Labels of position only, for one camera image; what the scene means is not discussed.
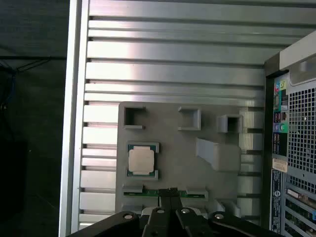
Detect black open PC case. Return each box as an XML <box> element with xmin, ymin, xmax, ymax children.
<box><xmin>263</xmin><ymin>31</ymin><xmax>316</xmax><ymax>237</ymax></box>

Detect grey parts rack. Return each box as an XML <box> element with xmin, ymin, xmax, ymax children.
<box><xmin>115</xmin><ymin>101</ymin><xmax>242</xmax><ymax>224</ymax></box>

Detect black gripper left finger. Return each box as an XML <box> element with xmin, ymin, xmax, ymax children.
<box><xmin>70</xmin><ymin>189</ymin><xmax>173</xmax><ymax>237</ymax></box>

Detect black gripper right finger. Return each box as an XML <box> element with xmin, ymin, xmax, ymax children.
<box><xmin>169</xmin><ymin>188</ymin><xmax>282</xmax><ymax>237</ymax></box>

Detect green RAM stick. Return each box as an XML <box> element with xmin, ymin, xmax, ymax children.
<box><xmin>122</xmin><ymin>189</ymin><xmax>206</xmax><ymax>198</ymax></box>

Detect CPU with silver top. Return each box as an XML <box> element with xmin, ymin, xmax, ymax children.
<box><xmin>126</xmin><ymin>142</ymin><xmax>159</xmax><ymax>177</ymax></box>

